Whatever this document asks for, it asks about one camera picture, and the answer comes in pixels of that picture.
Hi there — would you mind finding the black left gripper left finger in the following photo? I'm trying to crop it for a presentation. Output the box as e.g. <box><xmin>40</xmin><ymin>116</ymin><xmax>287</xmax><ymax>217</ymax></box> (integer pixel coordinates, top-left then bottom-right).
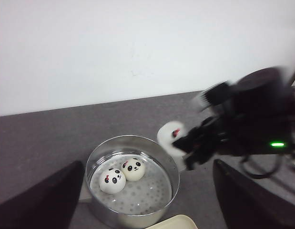
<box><xmin>0</xmin><ymin>161</ymin><xmax>84</xmax><ymax>229</ymax></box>

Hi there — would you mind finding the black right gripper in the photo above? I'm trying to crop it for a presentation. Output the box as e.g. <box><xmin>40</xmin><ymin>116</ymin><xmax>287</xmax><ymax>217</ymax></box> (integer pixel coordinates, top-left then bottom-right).
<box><xmin>172</xmin><ymin>82</ymin><xmax>293</xmax><ymax>170</ymax></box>

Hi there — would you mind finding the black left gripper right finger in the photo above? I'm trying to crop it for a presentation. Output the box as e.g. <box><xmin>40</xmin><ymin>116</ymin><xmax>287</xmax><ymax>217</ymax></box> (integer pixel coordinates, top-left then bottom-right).
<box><xmin>213</xmin><ymin>159</ymin><xmax>295</xmax><ymax>229</ymax></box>

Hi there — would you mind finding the panda bun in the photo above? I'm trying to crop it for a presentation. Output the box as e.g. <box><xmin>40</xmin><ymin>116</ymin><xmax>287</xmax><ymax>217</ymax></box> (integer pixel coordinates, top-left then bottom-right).
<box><xmin>121</xmin><ymin>158</ymin><xmax>146</xmax><ymax>182</ymax></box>
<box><xmin>99</xmin><ymin>167</ymin><xmax>126</xmax><ymax>195</ymax></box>
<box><xmin>157</xmin><ymin>121</ymin><xmax>187</xmax><ymax>157</ymax></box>

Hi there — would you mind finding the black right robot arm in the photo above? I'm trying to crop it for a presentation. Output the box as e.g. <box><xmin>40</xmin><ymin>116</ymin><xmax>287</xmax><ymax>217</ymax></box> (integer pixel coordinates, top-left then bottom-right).
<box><xmin>173</xmin><ymin>67</ymin><xmax>295</xmax><ymax>170</ymax></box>

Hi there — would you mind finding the white perforated steamer liner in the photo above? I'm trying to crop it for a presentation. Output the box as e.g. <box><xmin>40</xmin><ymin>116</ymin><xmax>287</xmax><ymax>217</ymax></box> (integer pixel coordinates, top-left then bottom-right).
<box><xmin>90</xmin><ymin>156</ymin><xmax>172</xmax><ymax>215</ymax></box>

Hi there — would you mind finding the cream rectangular tray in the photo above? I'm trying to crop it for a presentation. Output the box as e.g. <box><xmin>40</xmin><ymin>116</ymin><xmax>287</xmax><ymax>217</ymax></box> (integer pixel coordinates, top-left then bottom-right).
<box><xmin>147</xmin><ymin>215</ymin><xmax>198</xmax><ymax>229</ymax></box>

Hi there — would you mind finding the stainless steel steamer pot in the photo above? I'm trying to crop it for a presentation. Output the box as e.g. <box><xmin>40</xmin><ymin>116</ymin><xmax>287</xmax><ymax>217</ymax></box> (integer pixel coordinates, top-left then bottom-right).
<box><xmin>79</xmin><ymin>135</ymin><xmax>180</xmax><ymax>229</ymax></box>

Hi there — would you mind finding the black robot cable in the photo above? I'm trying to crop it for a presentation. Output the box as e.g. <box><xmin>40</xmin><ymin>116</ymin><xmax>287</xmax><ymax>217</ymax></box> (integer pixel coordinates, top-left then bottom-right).
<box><xmin>240</xmin><ymin>152</ymin><xmax>283</xmax><ymax>180</ymax></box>

